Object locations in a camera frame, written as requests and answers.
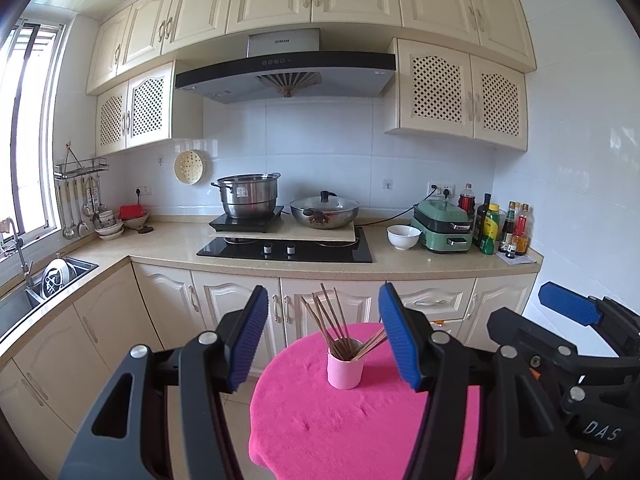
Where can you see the green yellow bottle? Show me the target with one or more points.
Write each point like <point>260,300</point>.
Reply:
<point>490,232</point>

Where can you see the black range hood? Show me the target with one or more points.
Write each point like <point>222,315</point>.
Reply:
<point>290,67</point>

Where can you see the person's right hand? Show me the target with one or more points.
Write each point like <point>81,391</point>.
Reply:
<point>597,467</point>

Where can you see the shallow white bowl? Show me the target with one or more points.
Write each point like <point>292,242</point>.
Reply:
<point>137,223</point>

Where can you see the metal faucet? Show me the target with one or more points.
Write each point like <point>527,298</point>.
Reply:
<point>20,255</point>

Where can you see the dark soda bottle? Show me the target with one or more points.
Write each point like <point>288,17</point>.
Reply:
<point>467,203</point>

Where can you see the stainless steel pot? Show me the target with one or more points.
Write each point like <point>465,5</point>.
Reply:
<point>246,199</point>

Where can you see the black glass gas hob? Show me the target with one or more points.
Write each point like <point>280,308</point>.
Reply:
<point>320,254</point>

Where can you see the beige board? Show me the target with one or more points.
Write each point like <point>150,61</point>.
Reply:
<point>290,236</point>

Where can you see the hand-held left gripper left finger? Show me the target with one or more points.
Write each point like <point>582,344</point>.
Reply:
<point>245,345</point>

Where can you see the red sauce bottle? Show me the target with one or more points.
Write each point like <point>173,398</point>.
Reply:
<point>521,230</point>

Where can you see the soy sauce bottle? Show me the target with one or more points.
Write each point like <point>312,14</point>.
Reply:
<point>506,227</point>

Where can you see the metal wall rack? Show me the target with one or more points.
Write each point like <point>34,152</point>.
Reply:
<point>80,166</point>

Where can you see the green electric grill pot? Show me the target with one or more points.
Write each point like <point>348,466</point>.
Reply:
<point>442,230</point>

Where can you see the stack of white bowls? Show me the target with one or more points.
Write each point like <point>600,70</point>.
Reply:
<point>109,228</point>

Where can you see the kitchen window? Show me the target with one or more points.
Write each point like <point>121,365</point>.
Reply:
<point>25,135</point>

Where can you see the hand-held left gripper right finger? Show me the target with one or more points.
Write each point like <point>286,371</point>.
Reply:
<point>400,340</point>

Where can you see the double wall socket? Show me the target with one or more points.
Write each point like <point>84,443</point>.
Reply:
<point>442,190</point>

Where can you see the small dark bottle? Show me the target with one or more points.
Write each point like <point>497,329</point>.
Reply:
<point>510,252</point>

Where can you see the cream perforated steamer plate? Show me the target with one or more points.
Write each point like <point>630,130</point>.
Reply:
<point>188,166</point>

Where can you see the wide cream lattice door cabinet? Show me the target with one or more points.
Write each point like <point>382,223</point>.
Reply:
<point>455,90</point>

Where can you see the dark olive oil bottle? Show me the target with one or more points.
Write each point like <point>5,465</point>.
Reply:
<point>481,225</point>

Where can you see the pink cup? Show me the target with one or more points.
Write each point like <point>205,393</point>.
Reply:
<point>345,372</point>

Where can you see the stainless steel sink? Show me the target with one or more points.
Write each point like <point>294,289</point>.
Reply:
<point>20,305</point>

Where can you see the wok with glass lid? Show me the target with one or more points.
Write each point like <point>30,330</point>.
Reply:
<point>324,212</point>

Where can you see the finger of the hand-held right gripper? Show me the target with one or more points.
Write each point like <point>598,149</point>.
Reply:
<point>530,340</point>
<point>570,305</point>

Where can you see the black induction cooker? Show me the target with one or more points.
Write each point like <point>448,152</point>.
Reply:
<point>245,224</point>

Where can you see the patterned plate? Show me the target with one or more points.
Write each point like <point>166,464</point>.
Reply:
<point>54,278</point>

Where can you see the white paper sheet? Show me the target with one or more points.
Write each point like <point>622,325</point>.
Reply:
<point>527,258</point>

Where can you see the narrow cream lattice door cabinet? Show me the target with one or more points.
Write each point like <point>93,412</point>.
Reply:
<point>147,105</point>

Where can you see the red container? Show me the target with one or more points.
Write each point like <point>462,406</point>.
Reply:
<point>131,211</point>

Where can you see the pink round tablecloth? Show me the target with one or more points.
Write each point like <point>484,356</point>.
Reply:
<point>325,425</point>

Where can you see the bunch of wooden chopsticks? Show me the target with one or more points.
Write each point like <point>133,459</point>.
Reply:
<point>342,345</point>

